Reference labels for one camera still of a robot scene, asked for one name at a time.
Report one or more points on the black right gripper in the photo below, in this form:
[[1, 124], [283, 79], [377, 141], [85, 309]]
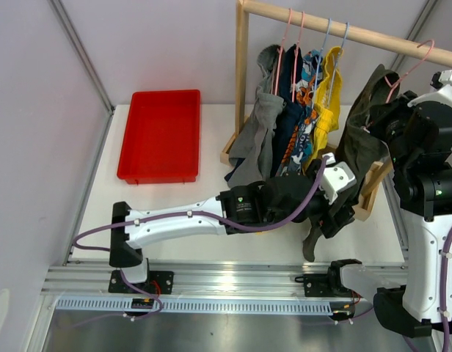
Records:
[[381, 114]]

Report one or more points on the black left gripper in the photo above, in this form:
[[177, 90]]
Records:
[[329, 226]]

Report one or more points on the olive green shorts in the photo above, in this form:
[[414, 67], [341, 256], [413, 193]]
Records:
[[357, 147]]

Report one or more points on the yellow shorts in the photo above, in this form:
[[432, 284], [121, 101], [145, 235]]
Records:
[[328, 118]]

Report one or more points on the pink hanger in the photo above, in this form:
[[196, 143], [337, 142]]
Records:
[[296, 55], [396, 84], [280, 55]]

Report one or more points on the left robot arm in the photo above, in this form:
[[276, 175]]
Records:
[[258, 207]]

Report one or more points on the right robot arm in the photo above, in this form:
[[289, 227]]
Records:
[[417, 130]]

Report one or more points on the patterned blue orange shorts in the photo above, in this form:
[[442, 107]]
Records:
[[291, 143]]

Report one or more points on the grey shorts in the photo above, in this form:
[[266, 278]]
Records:
[[251, 153]]

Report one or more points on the navy blue shorts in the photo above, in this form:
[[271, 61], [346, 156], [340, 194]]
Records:
[[258, 150]]

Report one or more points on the red plastic bin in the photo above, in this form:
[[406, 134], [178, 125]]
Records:
[[161, 142]]

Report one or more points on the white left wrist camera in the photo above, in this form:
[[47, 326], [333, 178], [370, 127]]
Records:
[[337, 177]]

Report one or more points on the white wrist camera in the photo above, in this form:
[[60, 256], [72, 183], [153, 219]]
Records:
[[337, 177], [441, 92]]

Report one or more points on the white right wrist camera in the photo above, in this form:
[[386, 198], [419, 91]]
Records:
[[441, 92]]

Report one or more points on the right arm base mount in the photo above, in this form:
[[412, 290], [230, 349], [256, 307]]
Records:
[[323, 285]]

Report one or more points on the aluminium mounting rail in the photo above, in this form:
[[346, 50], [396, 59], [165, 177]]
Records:
[[191, 280]]

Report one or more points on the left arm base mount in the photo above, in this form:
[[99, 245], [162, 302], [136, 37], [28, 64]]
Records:
[[158, 282]]

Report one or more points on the slotted cable duct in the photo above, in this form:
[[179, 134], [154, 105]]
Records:
[[205, 305]]

